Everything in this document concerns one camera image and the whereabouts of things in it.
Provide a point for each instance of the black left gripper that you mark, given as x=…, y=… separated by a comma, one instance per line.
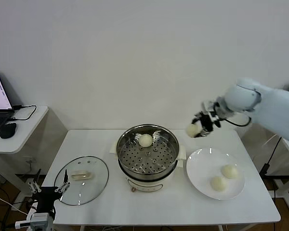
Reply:
x=47, y=198

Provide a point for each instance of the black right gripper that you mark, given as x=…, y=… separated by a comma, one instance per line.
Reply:
x=210, y=120

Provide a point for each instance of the white steamed baozi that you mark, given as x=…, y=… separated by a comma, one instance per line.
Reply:
x=218, y=184
x=230, y=172
x=145, y=140
x=192, y=130

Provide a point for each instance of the round glass pot lid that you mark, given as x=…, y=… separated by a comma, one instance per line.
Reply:
x=82, y=175

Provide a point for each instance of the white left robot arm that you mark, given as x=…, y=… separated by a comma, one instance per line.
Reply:
x=22, y=224

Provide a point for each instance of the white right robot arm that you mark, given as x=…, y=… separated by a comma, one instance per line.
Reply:
x=274, y=106

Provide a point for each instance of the stainless steel steamer basket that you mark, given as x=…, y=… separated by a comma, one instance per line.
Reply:
x=159, y=166

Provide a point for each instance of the round white plate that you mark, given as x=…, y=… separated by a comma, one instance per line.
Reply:
x=202, y=173

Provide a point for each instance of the white side desk with mouse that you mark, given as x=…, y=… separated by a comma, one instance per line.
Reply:
x=26, y=134

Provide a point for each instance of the black computer mouse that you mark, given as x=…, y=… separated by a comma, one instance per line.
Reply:
x=7, y=131

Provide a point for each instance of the white side desk with label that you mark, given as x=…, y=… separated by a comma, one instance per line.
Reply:
x=284, y=196

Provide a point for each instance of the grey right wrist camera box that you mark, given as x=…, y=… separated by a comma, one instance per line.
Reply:
x=209, y=106

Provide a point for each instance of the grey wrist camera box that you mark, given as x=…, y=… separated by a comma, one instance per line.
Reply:
x=209, y=106
x=41, y=221

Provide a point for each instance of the white wall socket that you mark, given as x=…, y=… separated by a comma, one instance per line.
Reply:
x=30, y=160

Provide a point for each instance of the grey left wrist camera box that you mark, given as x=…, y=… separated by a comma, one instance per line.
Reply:
x=41, y=221

